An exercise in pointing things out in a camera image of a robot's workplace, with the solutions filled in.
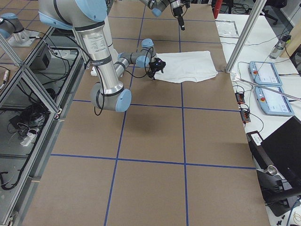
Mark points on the clear plastic garment bag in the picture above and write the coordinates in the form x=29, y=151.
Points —
x=227, y=28

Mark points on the white power strip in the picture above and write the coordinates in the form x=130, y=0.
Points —
x=30, y=136

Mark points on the blue teach pendant near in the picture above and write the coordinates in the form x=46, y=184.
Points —
x=272, y=103

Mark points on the white printed t-shirt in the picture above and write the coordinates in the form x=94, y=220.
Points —
x=195, y=66

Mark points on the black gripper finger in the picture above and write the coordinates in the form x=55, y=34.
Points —
x=151, y=75
x=181, y=22

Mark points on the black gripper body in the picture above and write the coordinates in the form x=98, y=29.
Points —
x=155, y=68
x=177, y=11

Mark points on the orange black electronics board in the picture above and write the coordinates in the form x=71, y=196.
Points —
x=240, y=97

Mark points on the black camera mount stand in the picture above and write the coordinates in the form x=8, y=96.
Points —
x=279, y=194

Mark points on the aluminium frame post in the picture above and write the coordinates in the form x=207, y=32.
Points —
x=257, y=8

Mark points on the black laptop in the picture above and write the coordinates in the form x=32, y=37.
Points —
x=281, y=149

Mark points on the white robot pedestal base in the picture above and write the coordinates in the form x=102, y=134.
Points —
x=98, y=42

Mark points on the blue teach pendant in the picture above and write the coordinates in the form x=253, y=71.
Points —
x=272, y=103
x=264, y=73

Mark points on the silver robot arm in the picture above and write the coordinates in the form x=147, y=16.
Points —
x=158, y=6
x=87, y=18

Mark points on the aluminium frame rack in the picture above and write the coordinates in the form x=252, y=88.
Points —
x=36, y=96

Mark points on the red cylinder post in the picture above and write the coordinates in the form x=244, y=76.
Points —
x=217, y=7

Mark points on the grey water bottle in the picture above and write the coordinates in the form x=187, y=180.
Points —
x=280, y=46

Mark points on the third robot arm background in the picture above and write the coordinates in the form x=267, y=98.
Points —
x=10, y=24

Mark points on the blue teach pendant far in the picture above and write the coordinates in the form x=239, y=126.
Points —
x=264, y=73

